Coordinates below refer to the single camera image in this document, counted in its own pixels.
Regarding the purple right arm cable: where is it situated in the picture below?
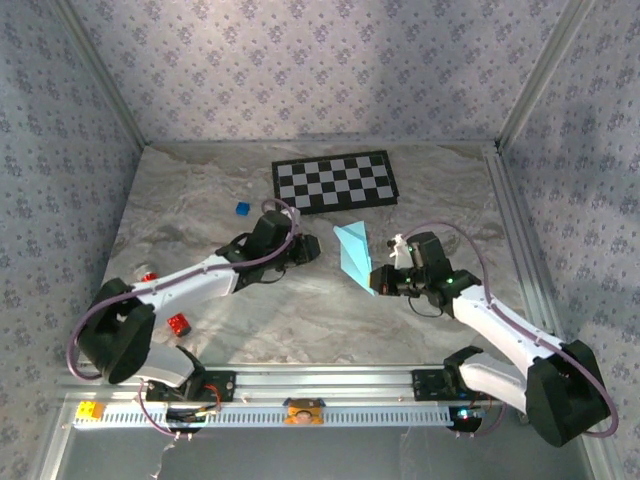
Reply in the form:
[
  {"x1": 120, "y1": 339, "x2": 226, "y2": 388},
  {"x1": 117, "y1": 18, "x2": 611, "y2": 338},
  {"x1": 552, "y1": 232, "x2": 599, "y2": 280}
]
[{"x1": 399, "y1": 222, "x2": 621, "y2": 441}]

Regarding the white slotted cable duct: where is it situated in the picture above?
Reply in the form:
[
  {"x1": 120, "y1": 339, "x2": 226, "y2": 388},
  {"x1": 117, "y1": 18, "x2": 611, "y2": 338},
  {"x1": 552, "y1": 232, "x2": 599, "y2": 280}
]
[{"x1": 72, "y1": 402, "x2": 451, "y2": 429}]

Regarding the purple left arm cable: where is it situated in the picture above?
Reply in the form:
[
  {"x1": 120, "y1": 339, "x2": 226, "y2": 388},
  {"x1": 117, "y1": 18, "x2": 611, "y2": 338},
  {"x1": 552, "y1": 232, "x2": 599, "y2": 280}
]
[{"x1": 67, "y1": 198, "x2": 304, "y2": 441}]

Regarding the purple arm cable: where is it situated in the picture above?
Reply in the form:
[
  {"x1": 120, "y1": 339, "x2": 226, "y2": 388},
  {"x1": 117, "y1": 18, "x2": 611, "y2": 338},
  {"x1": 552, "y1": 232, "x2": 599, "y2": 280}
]
[
  {"x1": 399, "y1": 222, "x2": 621, "y2": 441},
  {"x1": 67, "y1": 198, "x2": 304, "y2": 441}
]

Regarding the orange cartoon face toy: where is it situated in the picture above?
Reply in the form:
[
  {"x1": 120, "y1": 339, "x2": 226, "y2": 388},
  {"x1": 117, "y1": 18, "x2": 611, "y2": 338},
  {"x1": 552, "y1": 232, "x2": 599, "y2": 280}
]
[{"x1": 283, "y1": 397, "x2": 326, "y2": 427}]

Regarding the aluminium corner post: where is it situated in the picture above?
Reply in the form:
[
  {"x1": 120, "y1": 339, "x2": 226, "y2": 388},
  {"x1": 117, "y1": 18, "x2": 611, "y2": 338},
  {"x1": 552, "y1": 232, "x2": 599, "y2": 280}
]
[
  {"x1": 49, "y1": 0, "x2": 151, "y2": 149},
  {"x1": 497, "y1": 0, "x2": 596, "y2": 151}
]

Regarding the black white checkerboard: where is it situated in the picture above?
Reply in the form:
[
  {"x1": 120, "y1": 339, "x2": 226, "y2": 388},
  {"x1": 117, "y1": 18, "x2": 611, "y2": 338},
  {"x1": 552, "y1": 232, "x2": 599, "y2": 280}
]
[{"x1": 271, "y1": 149, "x2": 400, "y2": 219}]

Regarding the red glitter tube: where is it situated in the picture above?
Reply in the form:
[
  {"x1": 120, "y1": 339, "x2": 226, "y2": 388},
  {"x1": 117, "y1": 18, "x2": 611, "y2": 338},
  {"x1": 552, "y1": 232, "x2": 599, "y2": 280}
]
[{"x1": 134, "y1": 264, "x2": 193, "y2": 337}]

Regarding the aluminium side rail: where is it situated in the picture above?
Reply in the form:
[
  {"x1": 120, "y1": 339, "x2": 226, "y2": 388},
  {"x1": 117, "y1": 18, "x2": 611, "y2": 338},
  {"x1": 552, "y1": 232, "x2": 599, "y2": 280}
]
[{"x1": 482, "y1": 147, "x2": 566, "y2": 346}]

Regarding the black controller board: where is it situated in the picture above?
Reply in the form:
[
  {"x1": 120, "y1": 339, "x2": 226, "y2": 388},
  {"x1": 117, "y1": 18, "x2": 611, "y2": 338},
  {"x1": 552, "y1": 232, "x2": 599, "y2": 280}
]
[
  {"x1": 165, "y1": 407, "x2": 222, "y2": 432},
  {"x1": 448, "y1": 405, "x2": 485, "y2": 432}
]

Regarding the aluminium mounting rail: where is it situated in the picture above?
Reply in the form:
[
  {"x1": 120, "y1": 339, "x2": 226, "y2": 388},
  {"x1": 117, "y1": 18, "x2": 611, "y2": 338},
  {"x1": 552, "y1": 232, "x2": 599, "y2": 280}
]
[{"x1": 54, "y1": 364, "x2": 531, "y2": 406}]

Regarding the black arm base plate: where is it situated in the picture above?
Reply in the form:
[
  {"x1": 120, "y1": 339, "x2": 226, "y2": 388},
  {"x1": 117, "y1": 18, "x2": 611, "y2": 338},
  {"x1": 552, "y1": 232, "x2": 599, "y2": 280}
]
[
  {"x1": 411, "y1": 368, "x2": 504, "y2": 403},
  {"x1": 144, "y1": 369, "x2": 237, "y2": 403}
]

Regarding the light blue paper sheet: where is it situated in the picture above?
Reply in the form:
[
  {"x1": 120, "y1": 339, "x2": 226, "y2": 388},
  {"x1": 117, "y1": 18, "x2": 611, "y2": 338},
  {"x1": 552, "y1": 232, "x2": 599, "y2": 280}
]
[{"x1": 333, "y1": 219, "x2": 376, "y2": 296}]

